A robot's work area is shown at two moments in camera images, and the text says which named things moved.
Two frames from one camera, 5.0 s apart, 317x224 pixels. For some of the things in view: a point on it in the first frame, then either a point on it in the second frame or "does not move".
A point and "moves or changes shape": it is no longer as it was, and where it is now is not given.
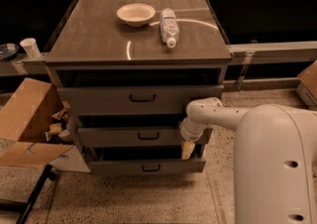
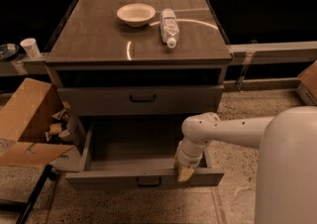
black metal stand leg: x=25 y=207 does not move
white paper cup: x=30 y=45 does not move
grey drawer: x=140 y=137 moves or changes shape
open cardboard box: x=42 y=128 does not move
